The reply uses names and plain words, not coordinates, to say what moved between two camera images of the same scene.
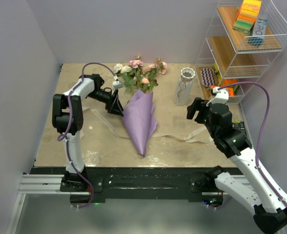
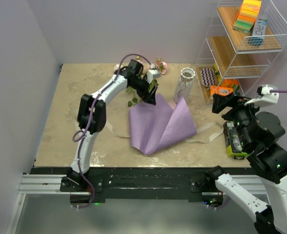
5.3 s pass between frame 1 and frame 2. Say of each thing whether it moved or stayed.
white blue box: stayed
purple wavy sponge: stayed
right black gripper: moved
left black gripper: moved
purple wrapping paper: moved
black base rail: stayed
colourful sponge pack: stayed
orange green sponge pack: stayed
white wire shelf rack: stayed
